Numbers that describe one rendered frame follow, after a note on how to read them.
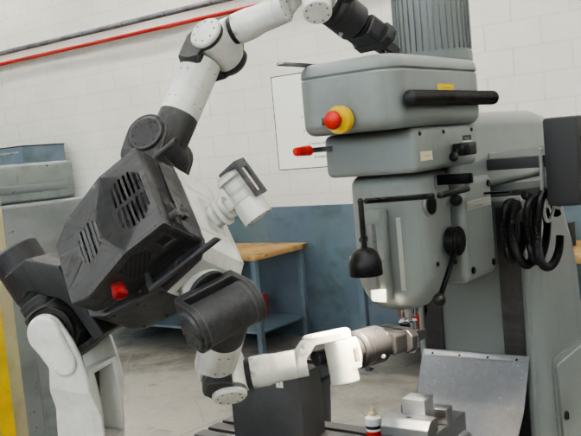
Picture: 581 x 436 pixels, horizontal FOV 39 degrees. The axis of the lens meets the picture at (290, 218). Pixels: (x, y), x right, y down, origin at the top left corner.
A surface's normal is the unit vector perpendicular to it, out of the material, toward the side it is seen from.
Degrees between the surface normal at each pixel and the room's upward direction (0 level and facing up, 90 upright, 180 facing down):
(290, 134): 90
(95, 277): 74
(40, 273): 90
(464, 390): 63
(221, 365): 141
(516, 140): 90
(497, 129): 90
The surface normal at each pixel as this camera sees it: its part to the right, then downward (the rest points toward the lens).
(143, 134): -0.31, -0.37
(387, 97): 0.06, 0.07
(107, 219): -0.70, -0.15
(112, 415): -0.26, 0.10
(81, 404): -0.27, 0.51
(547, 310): 0.80, -0.05
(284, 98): -0.58, 0.12
